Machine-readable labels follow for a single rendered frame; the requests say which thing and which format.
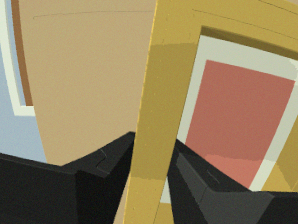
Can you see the gold picture frame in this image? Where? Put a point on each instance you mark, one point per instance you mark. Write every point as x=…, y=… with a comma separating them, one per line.
x=221, y=77

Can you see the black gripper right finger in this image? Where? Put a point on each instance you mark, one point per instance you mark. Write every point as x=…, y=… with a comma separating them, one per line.
x=201, y=194

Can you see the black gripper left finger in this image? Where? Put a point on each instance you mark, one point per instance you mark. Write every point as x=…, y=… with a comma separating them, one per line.
x=85, y=191

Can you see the tan flat board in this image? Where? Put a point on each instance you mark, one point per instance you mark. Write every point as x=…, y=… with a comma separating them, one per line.
x=86, y=62

